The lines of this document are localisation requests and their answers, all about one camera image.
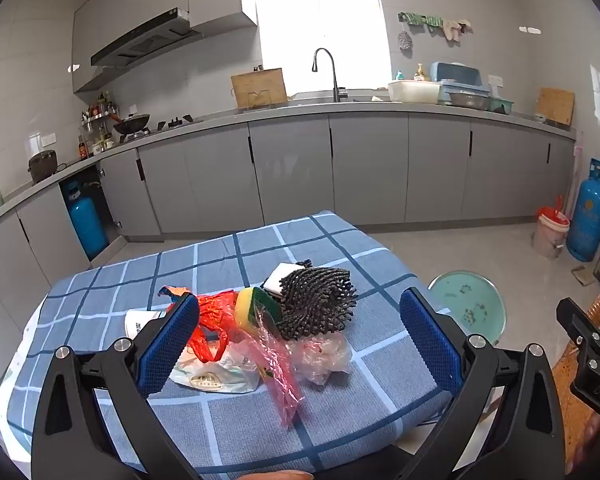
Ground rack of seasoning bottles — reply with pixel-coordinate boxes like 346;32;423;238
77;91;118;158

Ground black range hood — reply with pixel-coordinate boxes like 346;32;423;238
90;7;203;68

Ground bright window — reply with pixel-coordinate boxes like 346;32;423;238
254;0;393;98

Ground bucket with red liner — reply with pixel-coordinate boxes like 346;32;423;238
531;195;571;260

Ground yellow green scouring sponge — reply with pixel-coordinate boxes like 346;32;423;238
234;287;281;336

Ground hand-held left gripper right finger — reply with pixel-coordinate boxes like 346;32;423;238
395;287;566;480

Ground dark brown pot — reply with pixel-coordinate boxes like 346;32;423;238
28;150;61;184

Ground brown wooden cutting board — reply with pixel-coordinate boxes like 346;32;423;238
230;67;288;110

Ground black gooseneck faucet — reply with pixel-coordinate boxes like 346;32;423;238
312;47;350;103

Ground red printed snack packet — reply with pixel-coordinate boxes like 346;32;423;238
196;292;241;331

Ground metal bowl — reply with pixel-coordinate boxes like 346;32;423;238
449;91;491;110

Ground blue dish rack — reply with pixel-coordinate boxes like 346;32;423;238
430;61;491;106

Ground black wok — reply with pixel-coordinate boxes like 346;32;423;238
111;114;151;136

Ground pink plastic wrapper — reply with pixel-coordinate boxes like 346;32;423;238
235;310;306;431

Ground white plastic basin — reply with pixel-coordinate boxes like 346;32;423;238
387;80;442;105

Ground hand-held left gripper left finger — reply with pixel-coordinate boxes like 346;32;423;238
30;292;201;480

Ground wooden woven chair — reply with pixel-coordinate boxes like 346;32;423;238
550;267;600;466

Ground clear crumpled plastic bag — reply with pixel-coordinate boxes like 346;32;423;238
290;332;353;386

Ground blue plaid tablecloth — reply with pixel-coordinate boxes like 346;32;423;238
0;211;456;480

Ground person's right hand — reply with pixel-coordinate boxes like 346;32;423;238
566;410;598;480

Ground grey wall cabinet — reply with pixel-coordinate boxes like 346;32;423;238
72;0;258;93

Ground white foam sponge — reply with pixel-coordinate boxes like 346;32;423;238
262;261;301;298

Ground blue gas cylinder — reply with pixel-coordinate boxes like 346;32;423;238
566;158;600;262
62;180;108;259

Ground grey kitchen base cabinets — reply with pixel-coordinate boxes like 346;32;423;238
0;97;578;411

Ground white printed plastic bag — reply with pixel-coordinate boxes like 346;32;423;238
172;340;261;395

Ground beige hanging gloves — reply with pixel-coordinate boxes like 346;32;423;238
442;19;472;42

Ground orange blue foil wrapper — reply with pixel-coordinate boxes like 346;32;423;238
159;285;193;313

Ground black chenille cleaning mitt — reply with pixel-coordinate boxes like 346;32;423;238
279;257;358;343

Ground green hanging cloth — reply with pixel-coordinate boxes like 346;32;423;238
398;11;446;31

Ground light wooden cutting board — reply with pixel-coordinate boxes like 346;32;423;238
536;86;576;127

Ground gas stove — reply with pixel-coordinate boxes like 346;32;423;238
115;115;206;143

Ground white paper cup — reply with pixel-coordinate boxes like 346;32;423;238
124;309;168;341

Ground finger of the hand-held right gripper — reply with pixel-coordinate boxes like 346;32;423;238
555;297;600;421

